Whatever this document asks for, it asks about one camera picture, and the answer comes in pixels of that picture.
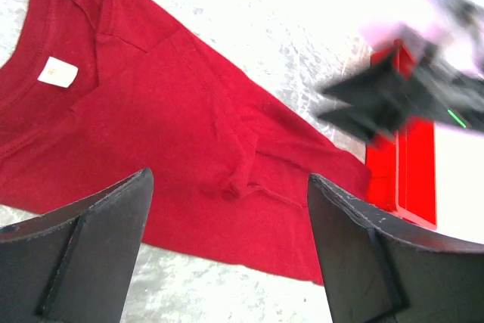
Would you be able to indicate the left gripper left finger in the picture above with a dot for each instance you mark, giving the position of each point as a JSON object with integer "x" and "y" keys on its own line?
{"x": 75, "y": 263}

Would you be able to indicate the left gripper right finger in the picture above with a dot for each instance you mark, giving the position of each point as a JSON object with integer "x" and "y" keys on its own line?
{"x": 377, "y": 267}

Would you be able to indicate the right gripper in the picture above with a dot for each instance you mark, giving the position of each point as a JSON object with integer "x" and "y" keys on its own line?
{"x": 444, "y": 95}

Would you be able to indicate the dark red t-shirt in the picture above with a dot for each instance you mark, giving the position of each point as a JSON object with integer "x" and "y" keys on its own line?
{"x": 99, "y": 89}

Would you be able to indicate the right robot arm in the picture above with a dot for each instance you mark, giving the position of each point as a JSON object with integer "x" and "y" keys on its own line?
{"x": 460, "y": 45}

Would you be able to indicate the red plastic bin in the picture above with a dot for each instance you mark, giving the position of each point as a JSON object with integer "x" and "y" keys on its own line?
{"x": 403, "y": 174}

